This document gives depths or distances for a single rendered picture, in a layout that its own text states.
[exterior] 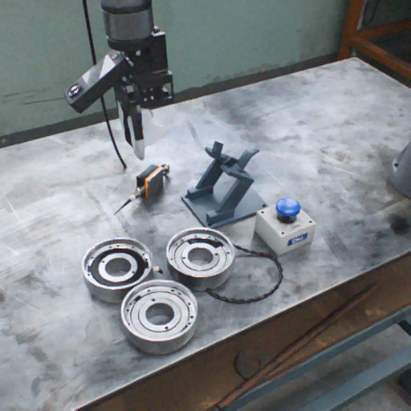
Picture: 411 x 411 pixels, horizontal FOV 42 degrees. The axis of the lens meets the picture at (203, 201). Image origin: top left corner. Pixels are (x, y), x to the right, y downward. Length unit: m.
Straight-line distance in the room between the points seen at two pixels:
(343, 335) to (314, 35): 2.20
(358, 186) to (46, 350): 0.63
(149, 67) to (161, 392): 0.56
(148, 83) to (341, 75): 0.70
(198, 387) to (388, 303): 0.45
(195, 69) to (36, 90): 0.78
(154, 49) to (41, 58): 1.54
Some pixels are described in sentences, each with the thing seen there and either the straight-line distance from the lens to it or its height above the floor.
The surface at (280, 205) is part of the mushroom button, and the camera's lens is 0.86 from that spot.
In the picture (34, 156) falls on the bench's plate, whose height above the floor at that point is 0.80.
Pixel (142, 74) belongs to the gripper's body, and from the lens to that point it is 0.88.
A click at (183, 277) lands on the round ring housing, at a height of 0.83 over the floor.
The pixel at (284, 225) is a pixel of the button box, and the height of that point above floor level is 0.84.
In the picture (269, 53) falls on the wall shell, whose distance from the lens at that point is 2.94.
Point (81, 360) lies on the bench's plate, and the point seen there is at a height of 0.80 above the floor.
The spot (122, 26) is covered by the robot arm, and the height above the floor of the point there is 1.12.
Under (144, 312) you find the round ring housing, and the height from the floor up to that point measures 0.83.
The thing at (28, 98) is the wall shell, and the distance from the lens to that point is 2.43.
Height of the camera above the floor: 1.43
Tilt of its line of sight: 40 degrees down
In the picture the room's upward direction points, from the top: 3 degrees clockwise
